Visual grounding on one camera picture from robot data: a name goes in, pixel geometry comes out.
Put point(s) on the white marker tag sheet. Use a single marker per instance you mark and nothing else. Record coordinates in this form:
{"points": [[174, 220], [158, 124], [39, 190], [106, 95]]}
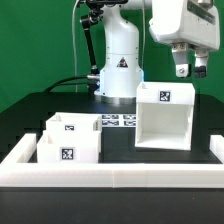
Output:
{"points": [[118, 120]]}

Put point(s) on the white U-shaped barrier frame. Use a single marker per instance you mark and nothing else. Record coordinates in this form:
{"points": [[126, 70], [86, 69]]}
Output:
{"points": [[17, 171]]}

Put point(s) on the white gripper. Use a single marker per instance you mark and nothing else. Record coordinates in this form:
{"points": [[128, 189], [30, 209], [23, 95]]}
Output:
{"points": [[175, 21]]}

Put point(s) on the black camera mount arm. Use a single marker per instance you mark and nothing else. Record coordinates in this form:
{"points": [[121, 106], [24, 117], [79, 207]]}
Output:
{"points": [[87, 21]]}

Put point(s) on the white drawer cabinet box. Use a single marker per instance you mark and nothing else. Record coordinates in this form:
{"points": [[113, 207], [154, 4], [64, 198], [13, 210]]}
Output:
{"points": [[164, 115]]}

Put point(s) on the white drawer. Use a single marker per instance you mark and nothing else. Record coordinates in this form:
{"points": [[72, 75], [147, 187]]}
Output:
{"points": [[75, 122], [69, 147]]}

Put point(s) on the white front drawer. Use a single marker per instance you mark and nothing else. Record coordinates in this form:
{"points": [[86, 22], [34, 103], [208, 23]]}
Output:
{"points": [[69, 147]]}

